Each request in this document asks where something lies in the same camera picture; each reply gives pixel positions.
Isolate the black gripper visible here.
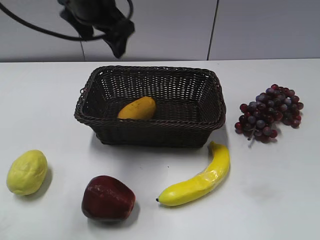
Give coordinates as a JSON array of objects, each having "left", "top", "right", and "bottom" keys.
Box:
[{"left": 57, "top": 0, "right": 135, "bottom": 59}]

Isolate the orange yellow mango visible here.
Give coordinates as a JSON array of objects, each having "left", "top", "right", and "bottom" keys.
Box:
[{"left": 117, "top": 96, "right": 156, "bottom": 120}]

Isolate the dark woven wicker basket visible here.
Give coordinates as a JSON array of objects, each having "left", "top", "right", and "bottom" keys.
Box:
[{"left": 74, "top": 65, "right": 226, "bottom": 148}]

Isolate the pale yellow lemon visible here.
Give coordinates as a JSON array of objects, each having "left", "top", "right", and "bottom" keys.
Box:
[{"left": 6, "top": 149, "right": 48, "bottom": 196}]

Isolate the dark red apple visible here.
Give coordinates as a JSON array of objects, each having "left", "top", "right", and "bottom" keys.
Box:
[{"left": 81, "top": 175, "right": 136, "bottom": 222}]

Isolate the yellow banana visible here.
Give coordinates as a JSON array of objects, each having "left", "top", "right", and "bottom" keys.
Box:
[{"left": 156, "top": 141, "right": 231, "bottom": 207}]

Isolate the purple red grape bunch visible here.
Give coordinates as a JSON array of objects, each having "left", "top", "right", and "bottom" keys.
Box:
[{"left": 234, "top": 84, "right": 304, "bottom": 143}]

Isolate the black cable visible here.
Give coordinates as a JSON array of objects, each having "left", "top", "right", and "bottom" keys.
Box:
[{"left": 0, "top": 0, "right": 135, "bottom": 42}]

